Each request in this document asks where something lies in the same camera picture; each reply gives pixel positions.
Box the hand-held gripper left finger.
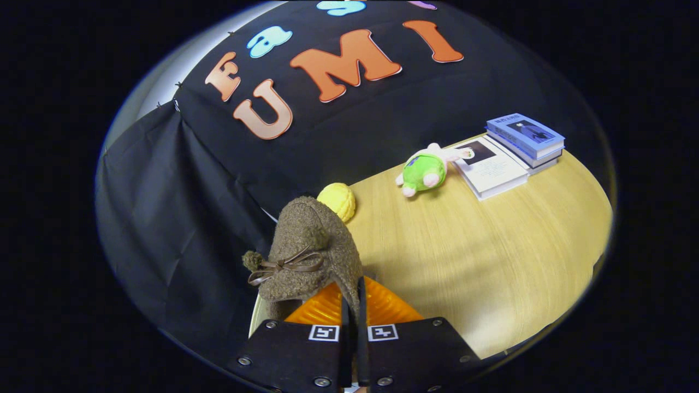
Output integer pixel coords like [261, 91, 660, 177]
[232, 281, 350, 391]

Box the blue book with figure cover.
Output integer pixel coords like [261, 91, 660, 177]
[485, 113, 566, 159]

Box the green plush toy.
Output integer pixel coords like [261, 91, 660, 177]
[395, 143, 475, 198]

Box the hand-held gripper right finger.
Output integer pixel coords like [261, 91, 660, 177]
[358, 276, 481, 391]

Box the black backdrop cloth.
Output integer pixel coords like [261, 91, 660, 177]
[96, 0, 615, 355]

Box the plain blue book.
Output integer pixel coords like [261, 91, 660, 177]
[486, 131, 563, 174]

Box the white book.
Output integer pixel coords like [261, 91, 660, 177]
[452, 135, 529, 201]

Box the grey fabric storage box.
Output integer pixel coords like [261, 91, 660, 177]
[248, 295, 274, 339]

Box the brown fuzzy shoe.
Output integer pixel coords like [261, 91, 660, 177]
[242, 196, 364, 320]

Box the yellow textured bun toy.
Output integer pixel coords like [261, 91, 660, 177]
[317, 183, 357, 223]

